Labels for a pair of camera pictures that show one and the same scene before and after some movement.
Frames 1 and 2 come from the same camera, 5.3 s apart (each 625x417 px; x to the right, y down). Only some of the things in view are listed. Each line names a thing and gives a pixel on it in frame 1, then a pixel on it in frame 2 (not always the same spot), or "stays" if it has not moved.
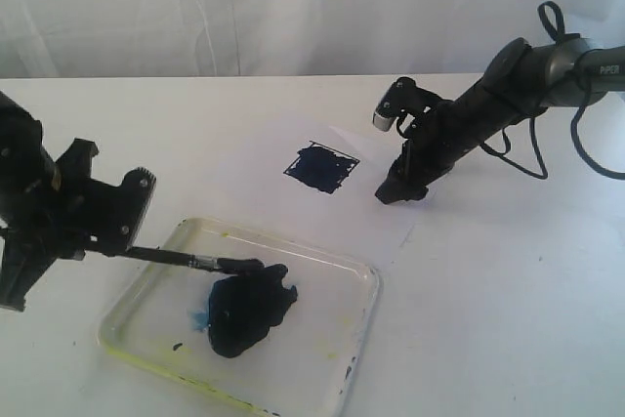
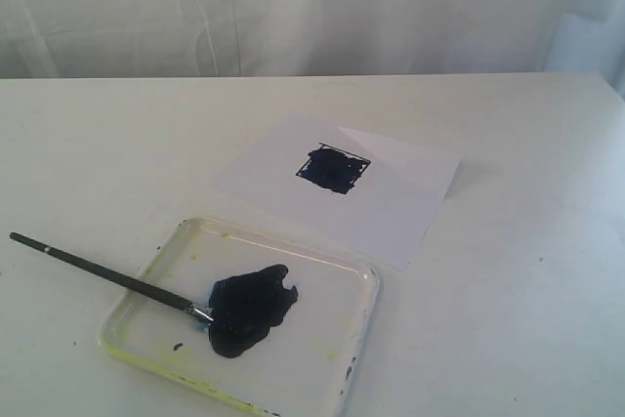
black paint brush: x=194 y=261 -> x=151 y=288
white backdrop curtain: x=129 y=13 stays
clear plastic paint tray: x=153 y=312 stays
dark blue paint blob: x=243 y=308 stays
